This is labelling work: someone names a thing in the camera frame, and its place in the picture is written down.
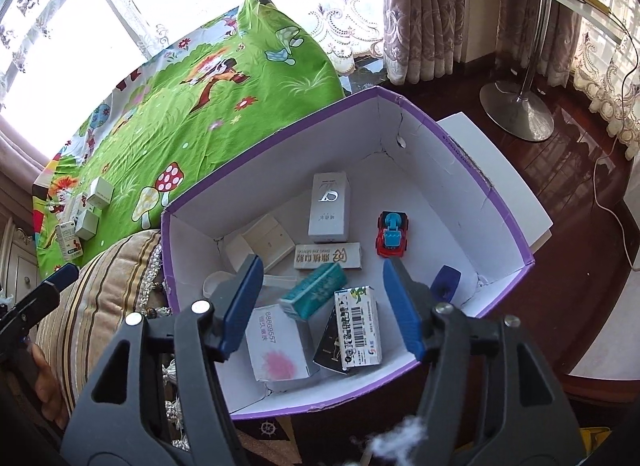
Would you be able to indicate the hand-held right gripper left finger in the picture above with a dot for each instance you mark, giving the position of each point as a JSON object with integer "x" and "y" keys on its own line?
{"x": 240, "y": 306}

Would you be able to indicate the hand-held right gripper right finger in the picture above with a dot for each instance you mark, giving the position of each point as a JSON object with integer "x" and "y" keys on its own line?
{"x": 402, "y": 301}

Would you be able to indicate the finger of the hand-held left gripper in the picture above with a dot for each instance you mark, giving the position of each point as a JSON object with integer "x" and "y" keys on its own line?
{"x": 60, "y": 277}

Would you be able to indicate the small blue box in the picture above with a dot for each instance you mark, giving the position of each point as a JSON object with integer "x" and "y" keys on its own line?
{"x": 445, "y": 283}

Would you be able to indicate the white box with barcode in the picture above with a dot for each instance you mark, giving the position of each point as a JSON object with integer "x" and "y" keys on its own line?
{"x": 357, "y": 326}

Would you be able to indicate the white box with pink print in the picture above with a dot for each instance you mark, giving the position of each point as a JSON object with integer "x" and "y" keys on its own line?
{"x": 280, "y": 346}

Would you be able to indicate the red toy car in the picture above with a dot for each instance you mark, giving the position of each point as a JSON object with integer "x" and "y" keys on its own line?
{"x": 392, "y": 236}

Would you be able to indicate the teal box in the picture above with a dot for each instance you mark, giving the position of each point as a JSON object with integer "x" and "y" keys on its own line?
{"x": 312, "y": 291}

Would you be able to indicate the long white box gold print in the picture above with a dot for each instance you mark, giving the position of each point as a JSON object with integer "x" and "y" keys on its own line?
{"x": 327, "y": 256}

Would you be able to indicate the small black box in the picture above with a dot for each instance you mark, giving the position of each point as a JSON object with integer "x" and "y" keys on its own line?
{"x": 327, "y": 348}

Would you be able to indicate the tall silver grey box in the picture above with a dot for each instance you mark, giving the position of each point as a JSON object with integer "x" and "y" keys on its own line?
{"x": 327, "y": 206}

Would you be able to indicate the purple cardboard box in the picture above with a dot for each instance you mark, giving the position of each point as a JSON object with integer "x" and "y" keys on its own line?
{"x": 440, "y": 180}

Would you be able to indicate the person's left hand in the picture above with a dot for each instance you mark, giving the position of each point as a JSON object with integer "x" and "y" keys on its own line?
{"x": 47, "y": 386}

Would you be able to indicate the white box red blue print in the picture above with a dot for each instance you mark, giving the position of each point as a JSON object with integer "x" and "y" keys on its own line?
{"x": 67, "y": 243}

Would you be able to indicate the cream carved cabinet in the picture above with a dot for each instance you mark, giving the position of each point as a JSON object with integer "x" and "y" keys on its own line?
{"x": 17, "y": 261}

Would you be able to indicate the plain glossy white box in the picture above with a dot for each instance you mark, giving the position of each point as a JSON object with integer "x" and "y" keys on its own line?
{"x": 85, "y": 223}

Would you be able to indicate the white box with saxophone print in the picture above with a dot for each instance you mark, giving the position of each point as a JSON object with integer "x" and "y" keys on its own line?
{"x": 102, "y": 191}

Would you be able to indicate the dark patterned rug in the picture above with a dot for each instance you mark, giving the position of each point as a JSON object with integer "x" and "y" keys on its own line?
{"x": 270, "y": 428}

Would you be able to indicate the white fluff tuft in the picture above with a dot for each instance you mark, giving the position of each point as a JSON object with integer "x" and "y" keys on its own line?
{"x": 395, "y": 441}

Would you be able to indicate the green printed blanket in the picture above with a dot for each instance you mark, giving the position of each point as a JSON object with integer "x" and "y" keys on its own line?
{"x": 200, "y": 95}

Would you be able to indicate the white table with chrome base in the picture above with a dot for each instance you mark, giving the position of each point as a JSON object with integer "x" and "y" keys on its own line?
{"x": 517, "y": 110}

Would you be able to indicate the brown drape curtain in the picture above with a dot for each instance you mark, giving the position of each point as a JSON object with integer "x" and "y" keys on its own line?
{"x": 420, "y": 10}
{"x": 555, "y": 45}

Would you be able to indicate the embroidered lace curtain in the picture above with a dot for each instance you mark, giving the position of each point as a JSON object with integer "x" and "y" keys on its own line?
{"x": 610, "y": 75}

